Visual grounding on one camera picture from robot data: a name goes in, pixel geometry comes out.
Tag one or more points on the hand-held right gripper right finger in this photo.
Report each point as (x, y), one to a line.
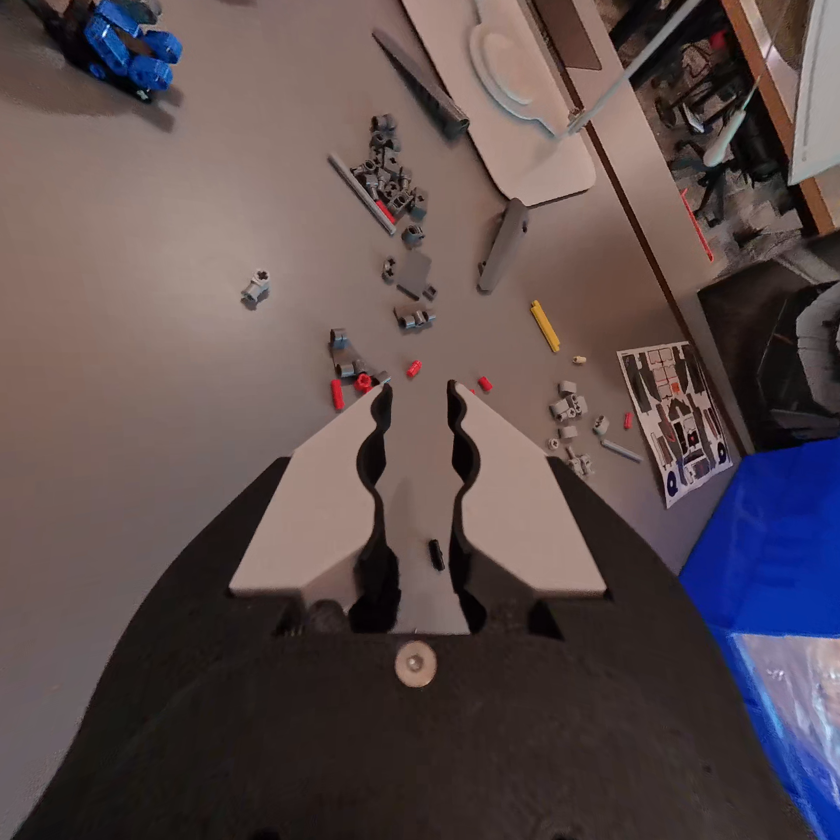
(531, 525)

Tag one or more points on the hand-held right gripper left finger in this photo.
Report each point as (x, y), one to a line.
(308, 525)

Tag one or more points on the blue black lego assembly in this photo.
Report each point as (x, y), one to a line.
(124, 46)

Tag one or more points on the tiny black lego pin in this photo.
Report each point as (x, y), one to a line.
(437, 554)

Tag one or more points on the light grey lego axle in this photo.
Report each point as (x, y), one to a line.
(620, 450)

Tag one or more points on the small grey lego connector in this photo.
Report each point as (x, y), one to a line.
(413, 318)
(390, 269)
(256, 287)
(344, 351)
(412, 235)

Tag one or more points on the lego sticker sheet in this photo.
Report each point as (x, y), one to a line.
(676, 420)

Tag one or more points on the yellow lego beam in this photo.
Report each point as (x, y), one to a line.
(544, 326)

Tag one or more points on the flat grey lego plate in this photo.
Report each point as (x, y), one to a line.
(415, 272)

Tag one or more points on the pile of grey lego connectors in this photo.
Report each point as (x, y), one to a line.
(387, 177)

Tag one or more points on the cluster of light grey connectors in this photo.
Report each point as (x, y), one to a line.
(568, 407)

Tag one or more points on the blue plastic storage bin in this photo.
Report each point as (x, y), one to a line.
(774, 544)

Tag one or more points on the clear plastic parts bag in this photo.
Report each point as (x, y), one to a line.
(800, 709)

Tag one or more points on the red orange bar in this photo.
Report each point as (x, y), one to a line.
(697, 226)

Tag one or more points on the white flat stand board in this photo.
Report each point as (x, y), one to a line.
(525, 131)

